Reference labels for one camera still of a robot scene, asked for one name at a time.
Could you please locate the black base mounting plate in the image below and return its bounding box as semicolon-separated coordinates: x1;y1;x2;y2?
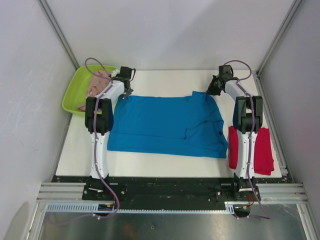
82;176;260;202

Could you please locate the green plastic basin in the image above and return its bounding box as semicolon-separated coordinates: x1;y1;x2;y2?
61;64;120;117

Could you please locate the left aluminium corner post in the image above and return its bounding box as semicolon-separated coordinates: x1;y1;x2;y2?
37;0;80;70

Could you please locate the grey slotted cable duct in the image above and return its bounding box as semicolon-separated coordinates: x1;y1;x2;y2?
46;202;235;214

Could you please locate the right aluminium corner post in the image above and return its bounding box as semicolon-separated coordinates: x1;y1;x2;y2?
257;0;305;76

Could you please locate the aluminium frame rail front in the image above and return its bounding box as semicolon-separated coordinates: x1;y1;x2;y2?
36;182;308;204

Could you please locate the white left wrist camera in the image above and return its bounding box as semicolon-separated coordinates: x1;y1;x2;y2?
110;69;120;78

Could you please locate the folded red t shirt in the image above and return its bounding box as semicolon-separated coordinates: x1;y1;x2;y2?
228;126;275;176

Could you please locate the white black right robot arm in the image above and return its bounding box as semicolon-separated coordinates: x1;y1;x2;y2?
205;60;263;182

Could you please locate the blue t shirt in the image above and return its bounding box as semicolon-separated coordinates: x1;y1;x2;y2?
107;91;228;159

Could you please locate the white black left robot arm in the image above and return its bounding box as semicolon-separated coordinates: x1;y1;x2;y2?
84;66;136;179

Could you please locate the aluminium corner post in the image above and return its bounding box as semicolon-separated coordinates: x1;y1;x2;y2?
257;0;305;76
37;0;80;70

